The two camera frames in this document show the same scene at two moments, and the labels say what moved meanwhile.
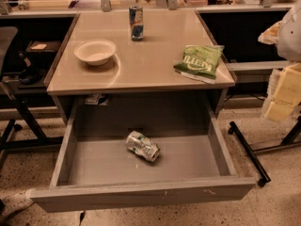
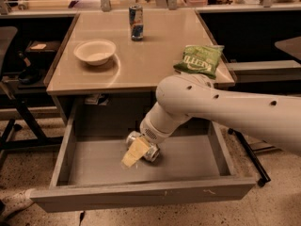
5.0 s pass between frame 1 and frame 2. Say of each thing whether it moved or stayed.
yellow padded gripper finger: moved
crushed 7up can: stayed
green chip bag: stayed
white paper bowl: stayed
